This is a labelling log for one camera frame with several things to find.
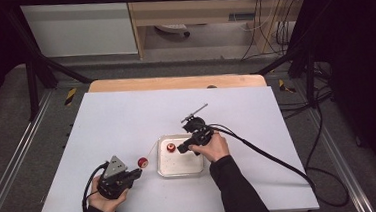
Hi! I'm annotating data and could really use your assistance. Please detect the white chair base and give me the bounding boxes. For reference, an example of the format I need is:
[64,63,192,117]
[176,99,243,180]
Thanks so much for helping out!
[153,22,191,40]

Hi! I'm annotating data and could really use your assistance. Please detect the yellow black tape strip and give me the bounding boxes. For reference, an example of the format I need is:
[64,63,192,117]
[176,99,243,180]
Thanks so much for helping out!
[62,87,79,107]
[277,77,297,95]

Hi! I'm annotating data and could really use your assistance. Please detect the white cabinet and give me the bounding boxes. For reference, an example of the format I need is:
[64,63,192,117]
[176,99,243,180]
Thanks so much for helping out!
[20,0,139,62]

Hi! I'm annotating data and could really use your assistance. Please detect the aluminium rail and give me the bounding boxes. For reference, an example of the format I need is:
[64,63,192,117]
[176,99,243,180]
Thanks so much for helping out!
[303,102,376,212]
[0,89,63,212]

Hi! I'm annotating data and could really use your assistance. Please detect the thin string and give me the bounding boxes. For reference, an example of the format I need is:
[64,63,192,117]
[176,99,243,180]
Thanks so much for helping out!
[143,140,161,162]

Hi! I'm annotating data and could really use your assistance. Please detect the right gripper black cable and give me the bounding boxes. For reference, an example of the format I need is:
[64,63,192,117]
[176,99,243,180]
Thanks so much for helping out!
[204,84,352,212]

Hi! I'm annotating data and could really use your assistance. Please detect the wooden table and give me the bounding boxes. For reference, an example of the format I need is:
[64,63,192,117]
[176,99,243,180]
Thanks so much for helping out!
[87,67,269,100]

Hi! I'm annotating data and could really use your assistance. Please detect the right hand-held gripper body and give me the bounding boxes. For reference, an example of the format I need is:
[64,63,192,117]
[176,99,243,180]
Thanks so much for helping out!
[179,102,216,154]

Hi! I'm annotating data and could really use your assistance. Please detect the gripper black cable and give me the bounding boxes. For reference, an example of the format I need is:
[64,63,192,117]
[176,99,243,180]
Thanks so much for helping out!
[204,84,352,212]
[78,161,113,212]

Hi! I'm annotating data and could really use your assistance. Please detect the person's left hand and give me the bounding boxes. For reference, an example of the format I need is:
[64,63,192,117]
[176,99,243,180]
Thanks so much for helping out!
[86,172,131,212]

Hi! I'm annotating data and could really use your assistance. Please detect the black floor cables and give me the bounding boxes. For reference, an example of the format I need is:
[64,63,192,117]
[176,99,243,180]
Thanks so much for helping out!
[274,59,337,121]

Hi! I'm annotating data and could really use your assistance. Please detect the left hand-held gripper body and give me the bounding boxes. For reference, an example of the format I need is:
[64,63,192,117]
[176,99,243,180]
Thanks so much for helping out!
[94,153,134,201]

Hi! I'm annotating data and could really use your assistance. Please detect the person's right hand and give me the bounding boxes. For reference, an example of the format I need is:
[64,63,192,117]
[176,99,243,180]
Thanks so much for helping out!
[187,130,232,165]

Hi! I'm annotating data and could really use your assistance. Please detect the wooden desk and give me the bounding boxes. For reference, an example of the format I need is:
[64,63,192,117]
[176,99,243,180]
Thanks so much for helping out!
[123,0,317,64]

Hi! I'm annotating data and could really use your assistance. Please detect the hanging black cables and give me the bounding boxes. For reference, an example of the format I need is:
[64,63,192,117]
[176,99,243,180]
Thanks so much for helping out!
[236,0,303,62]

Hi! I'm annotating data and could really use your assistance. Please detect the square metal tray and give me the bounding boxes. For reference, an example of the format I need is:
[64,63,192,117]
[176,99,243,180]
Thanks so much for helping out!
[154,132,206,179]

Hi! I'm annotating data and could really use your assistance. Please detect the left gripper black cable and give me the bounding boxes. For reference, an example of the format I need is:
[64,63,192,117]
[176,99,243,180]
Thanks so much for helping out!
[78,161,113,212]

